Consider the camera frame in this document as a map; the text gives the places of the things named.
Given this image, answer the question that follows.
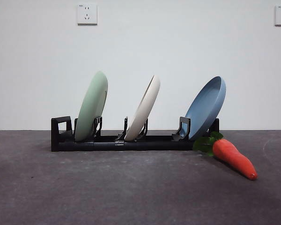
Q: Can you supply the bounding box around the green plate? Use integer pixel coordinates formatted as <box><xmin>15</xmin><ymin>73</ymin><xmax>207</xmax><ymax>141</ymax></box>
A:
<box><xmin>74</xmin><ymin>71</ymin><xmax>109</xmax><ymax>143</ymax></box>

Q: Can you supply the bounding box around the orange carrot with green leaves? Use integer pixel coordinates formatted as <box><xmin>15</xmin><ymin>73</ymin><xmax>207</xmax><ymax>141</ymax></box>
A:
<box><xmin>192</xmin><ymin>131</ymin><xmax>258</xmax><ymax>181</ymax></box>

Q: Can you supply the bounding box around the cream plate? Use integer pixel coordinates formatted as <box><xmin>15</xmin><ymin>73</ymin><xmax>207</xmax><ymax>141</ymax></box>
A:
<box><xmin>124</xmin><ymin>75</ymin><xmax>161</xmax><ymax>142</ymax></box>

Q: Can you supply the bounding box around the black plate rack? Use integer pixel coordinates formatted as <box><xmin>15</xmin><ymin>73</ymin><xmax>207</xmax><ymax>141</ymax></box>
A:
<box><xmin>51</xmin><ymin>116</ymin><xmax>220</xmax><ymax>152</ymax></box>

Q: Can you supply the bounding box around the blue plate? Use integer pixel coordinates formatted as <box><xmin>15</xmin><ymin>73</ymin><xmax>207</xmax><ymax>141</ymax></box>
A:
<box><xmin>177</xmin><ymin>75</ymin><xmax>227</xmax><ymax>141</ymax></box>

